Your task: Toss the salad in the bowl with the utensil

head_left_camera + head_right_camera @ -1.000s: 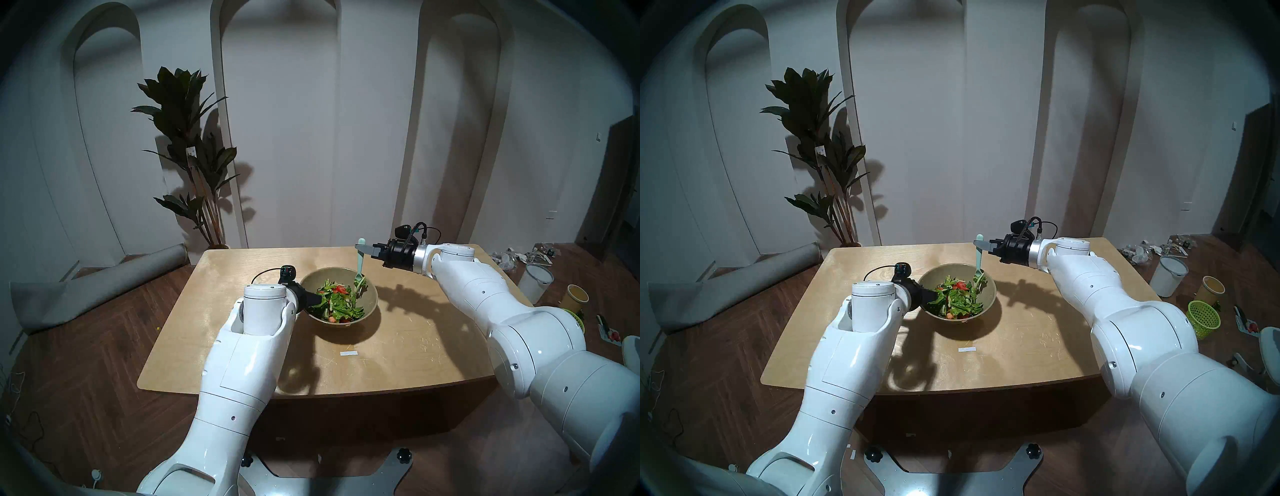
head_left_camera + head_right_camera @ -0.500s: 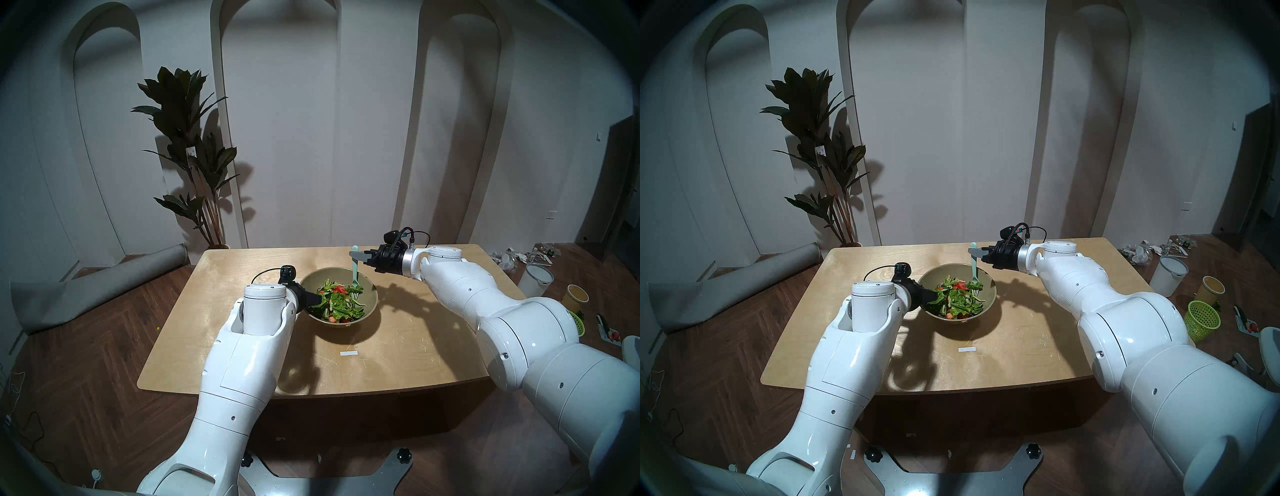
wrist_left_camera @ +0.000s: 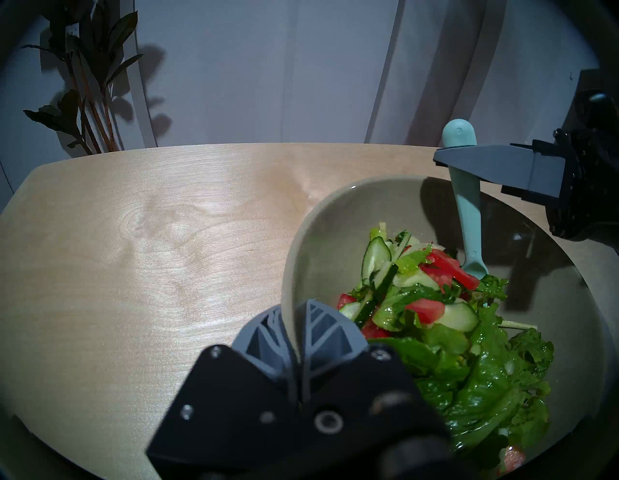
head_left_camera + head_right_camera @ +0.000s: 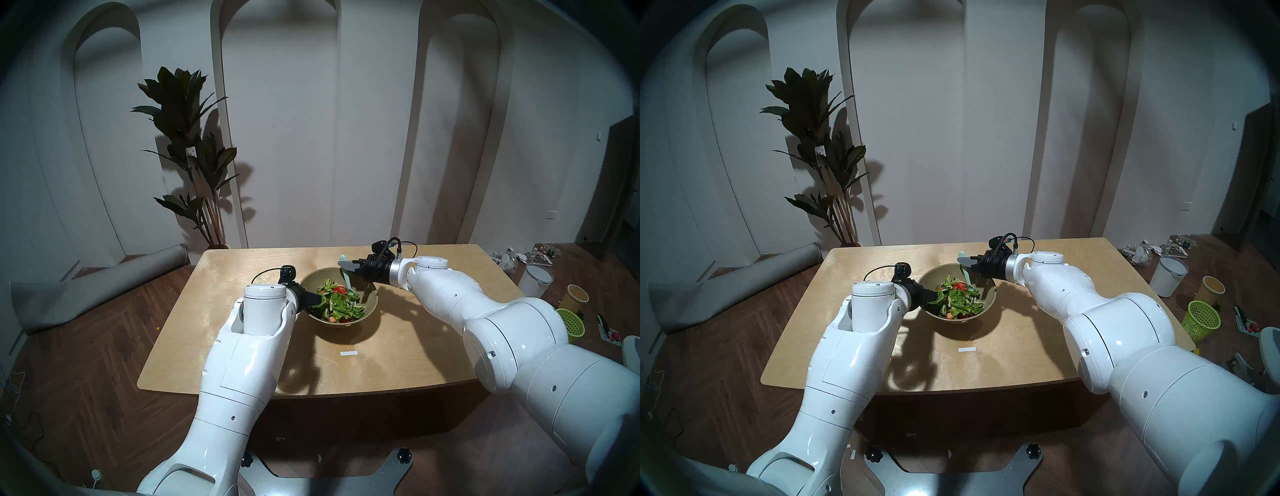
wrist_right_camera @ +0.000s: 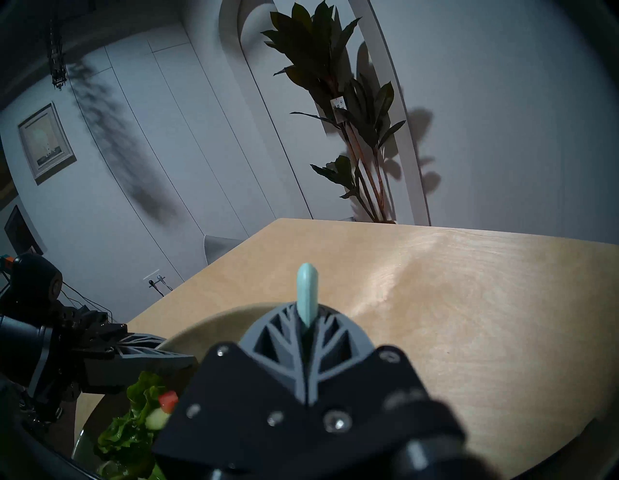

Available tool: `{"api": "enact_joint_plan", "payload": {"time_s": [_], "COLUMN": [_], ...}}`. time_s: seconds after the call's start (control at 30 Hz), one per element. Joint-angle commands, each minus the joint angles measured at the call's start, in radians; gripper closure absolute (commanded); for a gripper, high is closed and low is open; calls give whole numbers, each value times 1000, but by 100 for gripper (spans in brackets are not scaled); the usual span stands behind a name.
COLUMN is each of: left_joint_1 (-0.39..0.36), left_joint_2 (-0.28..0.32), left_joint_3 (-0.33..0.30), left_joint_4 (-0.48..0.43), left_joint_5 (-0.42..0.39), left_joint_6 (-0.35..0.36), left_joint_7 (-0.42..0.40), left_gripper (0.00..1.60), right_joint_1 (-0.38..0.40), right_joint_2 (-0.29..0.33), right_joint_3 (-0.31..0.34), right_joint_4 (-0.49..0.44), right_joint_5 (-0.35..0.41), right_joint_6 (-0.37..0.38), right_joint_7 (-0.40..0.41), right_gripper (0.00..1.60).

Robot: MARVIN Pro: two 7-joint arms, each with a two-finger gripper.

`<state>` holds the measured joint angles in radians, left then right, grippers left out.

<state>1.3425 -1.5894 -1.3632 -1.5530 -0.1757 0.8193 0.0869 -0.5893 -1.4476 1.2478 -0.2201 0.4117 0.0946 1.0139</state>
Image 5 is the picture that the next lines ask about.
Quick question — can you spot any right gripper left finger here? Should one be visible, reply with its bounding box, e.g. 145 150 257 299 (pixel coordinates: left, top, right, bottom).
152 302 310 480

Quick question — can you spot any beige salad bowl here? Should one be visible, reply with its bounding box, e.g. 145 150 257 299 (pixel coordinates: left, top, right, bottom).
72 302 291 480

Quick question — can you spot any framed wall picture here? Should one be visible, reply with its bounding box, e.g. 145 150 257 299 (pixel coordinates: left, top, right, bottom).
18 102 77 185

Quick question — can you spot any teal plastic fork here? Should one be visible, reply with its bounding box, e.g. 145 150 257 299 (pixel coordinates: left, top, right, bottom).
296 263 320 330

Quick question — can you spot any tall dark green potted plant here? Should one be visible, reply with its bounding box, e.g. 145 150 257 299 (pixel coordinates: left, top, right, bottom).
261 0 407 224

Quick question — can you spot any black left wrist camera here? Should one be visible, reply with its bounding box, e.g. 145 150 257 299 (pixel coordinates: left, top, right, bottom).
9 253 64 314

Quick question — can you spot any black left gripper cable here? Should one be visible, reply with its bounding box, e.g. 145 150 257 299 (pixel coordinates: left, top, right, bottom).
58 281 117 322

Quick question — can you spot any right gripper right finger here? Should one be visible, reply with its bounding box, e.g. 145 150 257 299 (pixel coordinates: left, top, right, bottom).
308 305 484 480

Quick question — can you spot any dark flat screen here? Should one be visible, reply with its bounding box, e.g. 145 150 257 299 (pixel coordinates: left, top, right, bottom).
4 206 44 257

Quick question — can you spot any mixed green vegetable salad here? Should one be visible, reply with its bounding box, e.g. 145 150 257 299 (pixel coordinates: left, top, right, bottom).
94 370 179 480

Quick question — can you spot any black hanging ornament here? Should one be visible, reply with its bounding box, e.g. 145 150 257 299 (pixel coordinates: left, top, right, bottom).
46 19 68 90

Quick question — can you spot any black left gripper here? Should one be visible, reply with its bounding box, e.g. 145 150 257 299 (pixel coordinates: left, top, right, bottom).
0 305 198 419

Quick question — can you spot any wall socket with black plug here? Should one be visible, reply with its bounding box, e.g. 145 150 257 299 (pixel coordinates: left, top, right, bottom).
143 270 167 296

